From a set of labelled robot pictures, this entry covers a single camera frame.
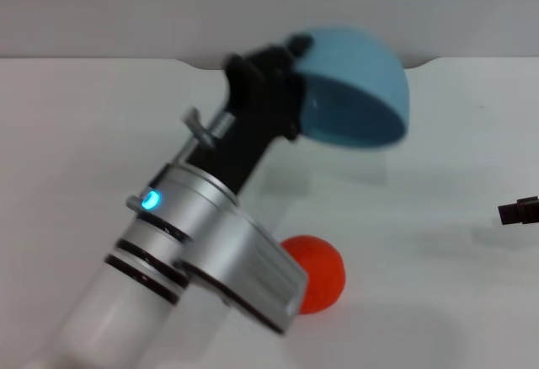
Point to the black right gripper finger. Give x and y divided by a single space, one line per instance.
520 213

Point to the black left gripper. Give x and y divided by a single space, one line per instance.
252 112

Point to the blue bowl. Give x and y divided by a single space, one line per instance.
358 61

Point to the orange toy fruit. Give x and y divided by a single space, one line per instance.
320 272

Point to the silver metal mount bracket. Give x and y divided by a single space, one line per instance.
201 126

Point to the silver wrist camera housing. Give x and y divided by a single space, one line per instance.
261 272

